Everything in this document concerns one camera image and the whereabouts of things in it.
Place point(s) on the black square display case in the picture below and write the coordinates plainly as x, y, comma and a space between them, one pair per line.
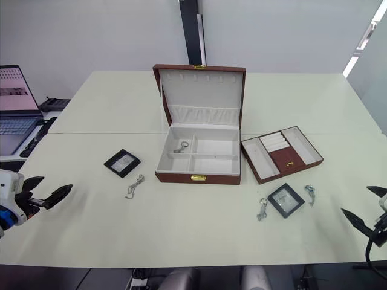
122, 163
285, 201

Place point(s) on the white frosted window strip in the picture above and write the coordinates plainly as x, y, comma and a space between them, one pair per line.
364, 37

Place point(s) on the brown jewelry tray insert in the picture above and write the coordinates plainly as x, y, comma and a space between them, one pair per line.
285, 158

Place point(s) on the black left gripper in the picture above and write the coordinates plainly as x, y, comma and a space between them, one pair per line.
27, 202

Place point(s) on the black vertical pillar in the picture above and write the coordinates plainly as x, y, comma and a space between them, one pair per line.
193, 33

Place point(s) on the brown jewelry box open lid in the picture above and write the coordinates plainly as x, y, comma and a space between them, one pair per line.
205, 90

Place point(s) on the dark rounded shape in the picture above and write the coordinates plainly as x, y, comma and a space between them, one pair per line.
183, 279

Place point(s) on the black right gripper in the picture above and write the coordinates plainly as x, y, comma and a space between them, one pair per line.
381, 223

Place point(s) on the black flat strip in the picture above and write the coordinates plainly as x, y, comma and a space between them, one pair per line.
37, 137

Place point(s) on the black device behind laptop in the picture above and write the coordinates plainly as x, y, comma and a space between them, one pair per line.
54, 104

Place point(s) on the open laptop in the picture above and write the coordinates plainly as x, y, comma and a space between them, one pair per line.
16, 121

